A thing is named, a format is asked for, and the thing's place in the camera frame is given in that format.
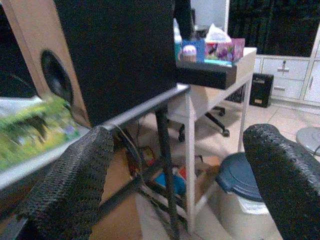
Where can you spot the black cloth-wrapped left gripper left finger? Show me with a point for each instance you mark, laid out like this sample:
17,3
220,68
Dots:
67,185

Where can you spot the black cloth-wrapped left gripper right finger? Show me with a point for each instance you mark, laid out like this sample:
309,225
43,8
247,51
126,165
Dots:
287,190

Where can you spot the white bin with blue lid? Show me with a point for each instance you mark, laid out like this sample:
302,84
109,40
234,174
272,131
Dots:
237,175

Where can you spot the grey round stand base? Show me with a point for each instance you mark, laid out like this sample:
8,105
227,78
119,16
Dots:
307,138

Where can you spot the green printed package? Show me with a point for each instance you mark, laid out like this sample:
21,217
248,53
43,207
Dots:
32,130

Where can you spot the brown cardboard box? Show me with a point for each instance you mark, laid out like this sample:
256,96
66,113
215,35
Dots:
207,172

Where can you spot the black office chair base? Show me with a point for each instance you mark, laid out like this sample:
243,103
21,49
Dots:
216,121

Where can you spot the small black floor speaker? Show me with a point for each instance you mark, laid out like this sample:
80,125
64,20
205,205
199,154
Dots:
261,90

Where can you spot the blue plastic item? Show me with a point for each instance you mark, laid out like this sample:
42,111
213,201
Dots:
180,183

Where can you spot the white desk with white legs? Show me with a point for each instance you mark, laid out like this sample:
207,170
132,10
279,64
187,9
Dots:
246,60

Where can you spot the large black speaker, wooden side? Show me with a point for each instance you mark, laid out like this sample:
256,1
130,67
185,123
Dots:
120,55

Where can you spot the long black box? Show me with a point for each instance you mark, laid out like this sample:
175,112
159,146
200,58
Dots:
205,76

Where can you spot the colourful tissue box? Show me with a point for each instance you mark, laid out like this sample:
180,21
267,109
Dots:
222,50

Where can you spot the blue printed box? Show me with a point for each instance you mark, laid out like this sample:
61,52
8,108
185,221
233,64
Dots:
197,50

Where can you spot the white plastic bottle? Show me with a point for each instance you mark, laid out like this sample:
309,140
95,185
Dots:
177,37

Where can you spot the white framed board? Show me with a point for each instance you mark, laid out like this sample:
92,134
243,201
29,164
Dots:
210,12

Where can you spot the grey table with black frame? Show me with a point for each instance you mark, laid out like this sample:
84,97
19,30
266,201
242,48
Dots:
150,100

